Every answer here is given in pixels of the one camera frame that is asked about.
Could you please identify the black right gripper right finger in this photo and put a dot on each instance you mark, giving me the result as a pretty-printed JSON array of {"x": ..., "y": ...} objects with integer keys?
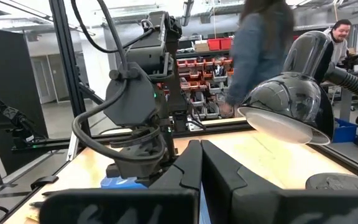
[{"x": 225, "y": 193}]

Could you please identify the standing person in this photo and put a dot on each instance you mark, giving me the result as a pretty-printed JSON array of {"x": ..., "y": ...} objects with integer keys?
[{"x": 253, "y": 56}]

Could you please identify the blue plastic supply box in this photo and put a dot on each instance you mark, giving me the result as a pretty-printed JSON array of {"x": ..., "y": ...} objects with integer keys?
[{"x": 120, "y": 183}]

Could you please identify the black flat panel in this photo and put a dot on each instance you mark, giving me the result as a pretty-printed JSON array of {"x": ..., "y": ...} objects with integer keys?
[{"x": 8, "y": 77}]

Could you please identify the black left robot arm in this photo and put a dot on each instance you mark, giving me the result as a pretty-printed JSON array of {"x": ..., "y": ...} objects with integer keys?
[{"x": 129, "y": 99}]

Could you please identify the red storage bin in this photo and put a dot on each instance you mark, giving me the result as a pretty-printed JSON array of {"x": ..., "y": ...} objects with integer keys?
[{"x": 219, "y": 44}]

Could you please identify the shelf with small parts bins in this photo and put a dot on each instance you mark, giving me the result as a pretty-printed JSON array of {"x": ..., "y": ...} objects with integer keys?
[{"x": 204, "y": 71}]

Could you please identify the seated person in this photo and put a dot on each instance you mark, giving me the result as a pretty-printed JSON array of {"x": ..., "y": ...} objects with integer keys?
[{"x": 340, "y": 34}]

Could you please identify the blue storage bin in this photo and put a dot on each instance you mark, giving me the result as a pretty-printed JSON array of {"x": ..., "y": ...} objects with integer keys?
[{"x": 345, "y": 132}]

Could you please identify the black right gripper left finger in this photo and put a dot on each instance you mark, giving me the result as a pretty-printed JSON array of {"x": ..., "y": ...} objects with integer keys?
[{"x": 179, "y": 186}]

